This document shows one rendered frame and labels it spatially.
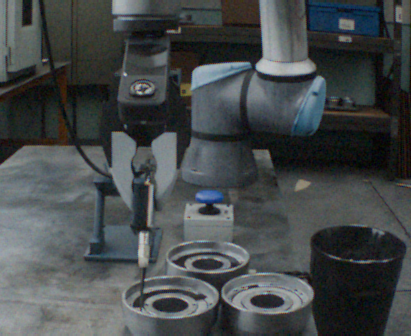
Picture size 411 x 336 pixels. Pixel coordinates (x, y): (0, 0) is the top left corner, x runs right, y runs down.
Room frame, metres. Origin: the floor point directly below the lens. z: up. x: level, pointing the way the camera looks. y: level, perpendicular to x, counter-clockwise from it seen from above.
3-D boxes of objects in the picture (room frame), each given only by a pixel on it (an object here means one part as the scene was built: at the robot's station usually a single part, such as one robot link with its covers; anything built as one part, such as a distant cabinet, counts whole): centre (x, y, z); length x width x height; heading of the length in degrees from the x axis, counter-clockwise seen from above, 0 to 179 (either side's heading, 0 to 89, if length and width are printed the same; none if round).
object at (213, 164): (1.23, -0.12, 0.85); 0.15 x 0.15 x 0.10
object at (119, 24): (0.70, 0.02, 1.07); 0.09 x 0.08 x 0.12; 175
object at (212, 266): (0.73, -0.06, 0.82); 0.10 x 0.10 x 0.04
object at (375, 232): (1.79, -0.63, 0.21); 0.34 x 0.34 x 0.43
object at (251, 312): (0.62, -0.12, 0.82); 0.10 x 0.10 x 0.04
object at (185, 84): (4.35, -0.07, 0.64); 0.49 x 0.40 x 0.37; 90
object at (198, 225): (0.89, -0.07, 0.82); 0.08 x 0.07 x 0.05; 175
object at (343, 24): (4.26, -1.26, 1.11); 0.52 x 0.38 x 0.22; 85
